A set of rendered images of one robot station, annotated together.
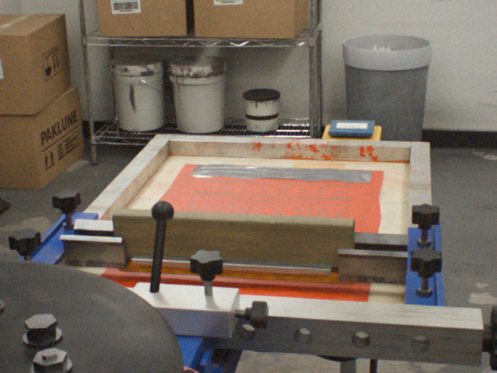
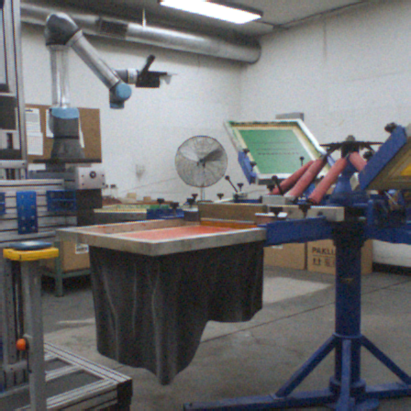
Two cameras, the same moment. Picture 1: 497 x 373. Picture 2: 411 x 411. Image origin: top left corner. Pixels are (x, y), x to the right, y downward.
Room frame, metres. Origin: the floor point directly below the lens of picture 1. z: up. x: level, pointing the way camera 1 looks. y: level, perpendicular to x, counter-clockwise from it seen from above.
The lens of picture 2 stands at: (2.94, 1.18, 1.18)
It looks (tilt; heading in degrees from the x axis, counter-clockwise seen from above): 7 degrees down; 219
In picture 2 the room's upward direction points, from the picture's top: 1 degrees counter-clockwise
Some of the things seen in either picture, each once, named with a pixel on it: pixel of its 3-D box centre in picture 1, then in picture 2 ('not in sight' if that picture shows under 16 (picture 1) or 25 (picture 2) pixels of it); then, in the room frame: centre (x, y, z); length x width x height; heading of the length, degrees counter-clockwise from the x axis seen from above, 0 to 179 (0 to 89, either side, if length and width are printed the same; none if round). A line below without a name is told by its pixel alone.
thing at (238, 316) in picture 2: not in sight; (218, 304); (1.50, 0.18, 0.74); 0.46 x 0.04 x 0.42; 169
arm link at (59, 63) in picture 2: not in sight; (60, 78); (1.30, -0.85, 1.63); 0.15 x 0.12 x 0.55; 58
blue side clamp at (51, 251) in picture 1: (52, 264); (291, 228); (1.23, 0.31, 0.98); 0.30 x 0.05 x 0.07; 169
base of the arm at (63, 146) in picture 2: not in sight; (67, 147); (1.38, -0.73, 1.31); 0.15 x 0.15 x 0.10
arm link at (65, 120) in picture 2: not in sight; (65, 121); (1.37, -0.74, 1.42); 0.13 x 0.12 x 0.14; 58
